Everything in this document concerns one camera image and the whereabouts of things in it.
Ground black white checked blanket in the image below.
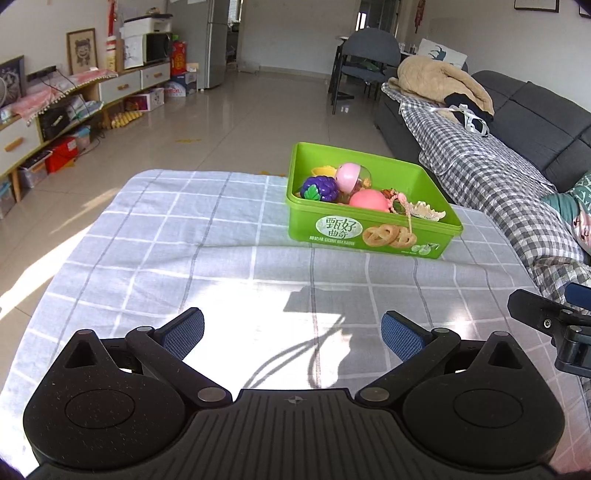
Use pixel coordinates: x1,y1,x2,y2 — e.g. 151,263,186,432
382,85,591,303

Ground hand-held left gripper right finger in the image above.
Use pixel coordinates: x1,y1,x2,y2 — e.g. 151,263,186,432
355,310,528,409

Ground microwave oven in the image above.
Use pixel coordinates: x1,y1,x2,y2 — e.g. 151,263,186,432
143,32,173,65

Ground clear storage bin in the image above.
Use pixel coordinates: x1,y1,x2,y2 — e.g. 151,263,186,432
18,161,49,189

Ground silver fridge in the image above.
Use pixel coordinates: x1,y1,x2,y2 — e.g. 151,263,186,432
167,0,232,89

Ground pink fringed cloth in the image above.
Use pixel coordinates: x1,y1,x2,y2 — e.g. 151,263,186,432
9,69,118,121

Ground white cardboard box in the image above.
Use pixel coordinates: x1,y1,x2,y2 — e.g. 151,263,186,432
165,69,200,99

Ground green plastic box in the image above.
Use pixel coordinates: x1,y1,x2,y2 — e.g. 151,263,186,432
285,141,464,260

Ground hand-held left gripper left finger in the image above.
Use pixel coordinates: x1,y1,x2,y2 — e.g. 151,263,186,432
64,307,234,411

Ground grey checked tablecloth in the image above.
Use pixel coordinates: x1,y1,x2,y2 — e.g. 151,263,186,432
0,168,591,467

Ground pink toy pig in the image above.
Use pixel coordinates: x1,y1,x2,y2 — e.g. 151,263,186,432
348,190,391,213

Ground wooden cabinet with white drawers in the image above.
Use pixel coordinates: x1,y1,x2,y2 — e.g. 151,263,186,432
0,60,172,204

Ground dark framed picture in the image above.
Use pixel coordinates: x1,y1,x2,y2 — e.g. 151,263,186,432
0,55,27,101

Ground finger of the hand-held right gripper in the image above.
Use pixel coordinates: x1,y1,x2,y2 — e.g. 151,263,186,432
566,281,591,307
507,288,591,376

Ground cream jagged toy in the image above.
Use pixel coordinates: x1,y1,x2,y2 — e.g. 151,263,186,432
410,200,448,223

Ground framed cartoon picture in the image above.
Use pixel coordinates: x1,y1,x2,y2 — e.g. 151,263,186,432
67,28,98,75

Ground red storage box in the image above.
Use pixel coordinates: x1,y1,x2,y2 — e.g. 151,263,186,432
46,137,77,174

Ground light framed wall picture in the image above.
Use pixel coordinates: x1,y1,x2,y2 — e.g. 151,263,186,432
515,0,559,13

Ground tall red box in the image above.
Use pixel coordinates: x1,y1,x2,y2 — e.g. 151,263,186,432
171,41,188,77

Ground pink capsule ball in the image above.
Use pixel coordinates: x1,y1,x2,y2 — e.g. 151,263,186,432
335,162,374,195

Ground dark grey sofa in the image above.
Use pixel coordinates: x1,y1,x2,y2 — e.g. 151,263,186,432
373,69,591,195

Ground row of yellow toys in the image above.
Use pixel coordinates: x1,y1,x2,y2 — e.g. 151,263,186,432
111,111,143,130

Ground pink bead string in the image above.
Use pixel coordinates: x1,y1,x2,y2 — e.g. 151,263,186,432
387,191,414,232

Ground white cushion with horse print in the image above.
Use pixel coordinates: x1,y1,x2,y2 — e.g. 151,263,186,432
418,38,468,72

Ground white pink toy box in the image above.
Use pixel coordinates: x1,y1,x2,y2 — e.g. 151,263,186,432
124,88,165,112

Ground teal patterned cushion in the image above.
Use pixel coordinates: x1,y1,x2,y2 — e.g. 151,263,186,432
540,173,591,257

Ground purple toy grapes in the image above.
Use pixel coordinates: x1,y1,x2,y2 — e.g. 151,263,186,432
300,173,341,203

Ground black garment with white ribbon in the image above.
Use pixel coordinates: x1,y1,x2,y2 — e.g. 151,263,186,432
445,92,494,137

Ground grey chair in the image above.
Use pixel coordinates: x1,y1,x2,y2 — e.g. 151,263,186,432
329,28,402,103

